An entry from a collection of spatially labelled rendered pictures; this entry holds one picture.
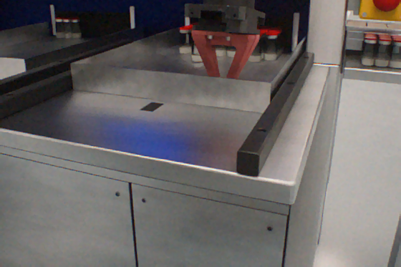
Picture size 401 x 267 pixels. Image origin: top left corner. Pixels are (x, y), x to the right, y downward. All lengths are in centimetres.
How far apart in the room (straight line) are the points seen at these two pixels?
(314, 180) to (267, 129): 42
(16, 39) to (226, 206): 57
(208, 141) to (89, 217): 71
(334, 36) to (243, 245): 47
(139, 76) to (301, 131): 20
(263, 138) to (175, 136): 9
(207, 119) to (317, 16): 32
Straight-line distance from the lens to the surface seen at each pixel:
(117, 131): 39
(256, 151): 30
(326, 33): 67
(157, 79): 47
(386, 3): 63
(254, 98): 43
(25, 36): 95
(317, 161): 74
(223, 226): 86
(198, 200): 85
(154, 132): 38
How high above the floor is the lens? 103
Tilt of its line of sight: 21 degrees down
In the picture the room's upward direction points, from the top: straight up
